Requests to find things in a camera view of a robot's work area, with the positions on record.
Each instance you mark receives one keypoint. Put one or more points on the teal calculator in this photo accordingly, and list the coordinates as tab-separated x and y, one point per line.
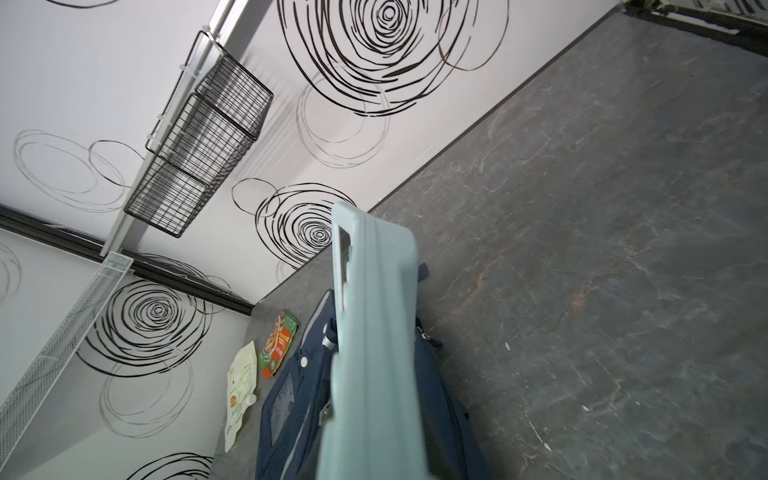
375	430

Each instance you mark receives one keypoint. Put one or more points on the navy blue student backpack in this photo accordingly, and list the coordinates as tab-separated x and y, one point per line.
299	403

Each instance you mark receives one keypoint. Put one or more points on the orange green snack packet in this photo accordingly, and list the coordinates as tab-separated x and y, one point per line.
272	354

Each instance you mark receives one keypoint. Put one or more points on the white cream food pouch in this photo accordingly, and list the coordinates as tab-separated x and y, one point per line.
242	380

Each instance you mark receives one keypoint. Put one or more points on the black wire wall basket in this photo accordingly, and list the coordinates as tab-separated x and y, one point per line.
215	115

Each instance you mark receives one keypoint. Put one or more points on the white wire wall shelf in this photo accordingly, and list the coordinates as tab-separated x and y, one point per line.
26	398

